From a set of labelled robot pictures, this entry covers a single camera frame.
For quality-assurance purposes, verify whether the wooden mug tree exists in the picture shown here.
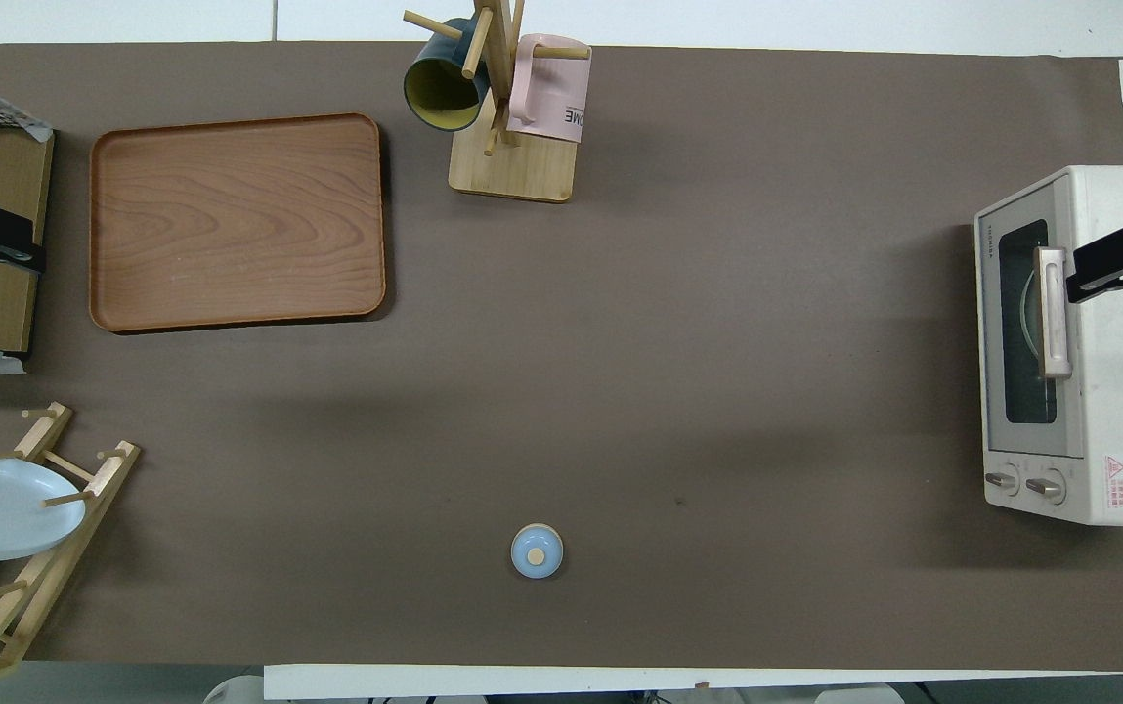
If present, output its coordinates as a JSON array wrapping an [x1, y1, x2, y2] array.
[[403, 0, 591, 204]]

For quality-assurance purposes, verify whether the dark mug with yellow inside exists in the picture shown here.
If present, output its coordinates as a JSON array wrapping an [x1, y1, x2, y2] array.
[[403, 18, 494, 133]]

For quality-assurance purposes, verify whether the wooden dish rack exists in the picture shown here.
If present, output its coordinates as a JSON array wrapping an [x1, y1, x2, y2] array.
[[0, 401, 142, 697]]

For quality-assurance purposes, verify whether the brown wooden tray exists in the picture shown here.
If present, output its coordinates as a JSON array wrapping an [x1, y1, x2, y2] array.
[[88, 112, 388, 335]]

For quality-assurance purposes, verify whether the pink mug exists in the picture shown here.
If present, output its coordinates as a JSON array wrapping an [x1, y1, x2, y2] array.
[[506, 33, 593, 145]]

